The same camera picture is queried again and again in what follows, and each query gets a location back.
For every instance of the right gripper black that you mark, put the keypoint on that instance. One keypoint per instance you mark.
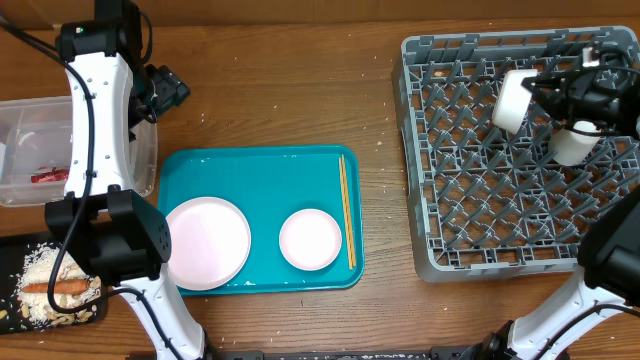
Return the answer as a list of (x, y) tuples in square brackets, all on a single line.
[(574, 93)]

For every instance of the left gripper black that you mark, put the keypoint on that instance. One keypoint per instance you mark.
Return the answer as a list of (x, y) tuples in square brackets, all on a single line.
[(170, 88)]

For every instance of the white cup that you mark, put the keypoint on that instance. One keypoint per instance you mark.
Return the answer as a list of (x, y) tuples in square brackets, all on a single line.
[(570, 148)]

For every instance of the pale green saucer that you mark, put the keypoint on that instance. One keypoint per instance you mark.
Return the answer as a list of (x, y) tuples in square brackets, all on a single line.
[(513, 101)]

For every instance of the red ketchup packet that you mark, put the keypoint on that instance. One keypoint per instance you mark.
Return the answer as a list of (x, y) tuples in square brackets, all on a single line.
[(49, 174)]

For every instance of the large pink plate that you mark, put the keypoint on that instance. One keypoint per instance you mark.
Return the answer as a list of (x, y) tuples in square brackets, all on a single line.
[(211, 242)]

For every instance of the grey dishwasher rack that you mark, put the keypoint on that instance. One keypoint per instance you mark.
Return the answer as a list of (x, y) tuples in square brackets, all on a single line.
[(484, 203)]

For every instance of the wooden chopstick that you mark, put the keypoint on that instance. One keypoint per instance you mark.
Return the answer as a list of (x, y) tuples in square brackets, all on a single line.
[(350, 215), (346, 211)]

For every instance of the orange carrot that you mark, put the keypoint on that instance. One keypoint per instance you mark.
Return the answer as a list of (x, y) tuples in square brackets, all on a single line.
[(66, 287)]

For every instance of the small pink plate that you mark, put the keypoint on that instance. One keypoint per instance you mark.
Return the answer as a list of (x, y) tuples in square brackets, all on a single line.
[(310, 239)]

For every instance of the rice and peanuts pile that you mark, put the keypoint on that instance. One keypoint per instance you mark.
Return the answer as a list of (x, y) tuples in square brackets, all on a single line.
[(69, 269)]

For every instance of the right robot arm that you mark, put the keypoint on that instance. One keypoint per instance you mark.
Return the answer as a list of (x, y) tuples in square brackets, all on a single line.
[(604, 284)]

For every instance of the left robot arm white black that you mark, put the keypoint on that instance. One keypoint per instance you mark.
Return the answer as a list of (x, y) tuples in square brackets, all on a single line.
[(102, 222)]

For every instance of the black waste tray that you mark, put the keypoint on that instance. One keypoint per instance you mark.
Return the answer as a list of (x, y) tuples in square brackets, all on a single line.
[(28, 259)]

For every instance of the clear plastic bin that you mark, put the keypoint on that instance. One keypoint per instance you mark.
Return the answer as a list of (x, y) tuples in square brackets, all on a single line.
[(36, 137)]

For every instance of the teal serving tray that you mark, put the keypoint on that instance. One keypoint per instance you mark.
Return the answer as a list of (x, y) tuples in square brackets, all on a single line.
[(269, 184)]

